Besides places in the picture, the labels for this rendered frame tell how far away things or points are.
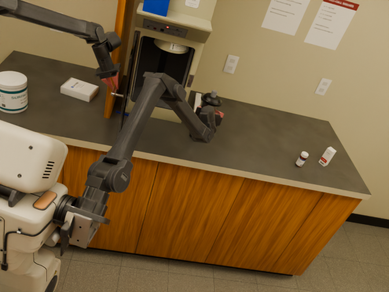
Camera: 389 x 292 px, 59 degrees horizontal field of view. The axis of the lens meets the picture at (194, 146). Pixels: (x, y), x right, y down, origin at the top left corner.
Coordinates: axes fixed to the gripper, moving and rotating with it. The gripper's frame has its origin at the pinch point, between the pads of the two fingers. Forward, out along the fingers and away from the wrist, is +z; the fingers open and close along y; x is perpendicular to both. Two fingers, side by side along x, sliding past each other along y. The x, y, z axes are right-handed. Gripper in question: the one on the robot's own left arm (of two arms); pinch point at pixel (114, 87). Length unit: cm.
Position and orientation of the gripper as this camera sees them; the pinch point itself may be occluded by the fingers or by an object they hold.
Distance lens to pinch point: 154.6
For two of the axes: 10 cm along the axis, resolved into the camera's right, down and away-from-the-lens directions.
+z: 2.0, 7.8, 6.0
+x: 0.4, 6.0, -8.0
